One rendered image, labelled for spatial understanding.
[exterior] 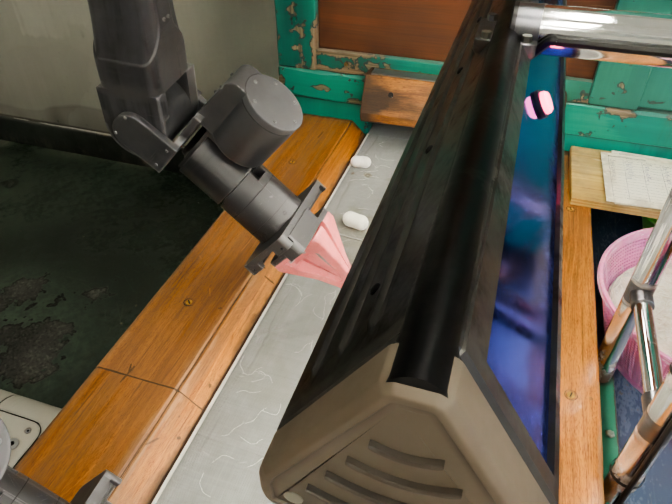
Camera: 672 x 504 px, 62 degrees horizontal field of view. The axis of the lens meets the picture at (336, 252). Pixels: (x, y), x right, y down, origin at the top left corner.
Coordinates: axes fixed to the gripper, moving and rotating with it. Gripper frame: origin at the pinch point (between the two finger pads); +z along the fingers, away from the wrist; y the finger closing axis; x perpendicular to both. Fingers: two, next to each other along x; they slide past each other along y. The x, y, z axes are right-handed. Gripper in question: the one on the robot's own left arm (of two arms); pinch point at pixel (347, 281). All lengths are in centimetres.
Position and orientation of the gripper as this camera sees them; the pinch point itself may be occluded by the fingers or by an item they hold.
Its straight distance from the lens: 57.4
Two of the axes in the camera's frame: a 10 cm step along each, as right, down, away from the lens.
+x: -6.3, 4.5, 6.4
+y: 3.1, -6.1, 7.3
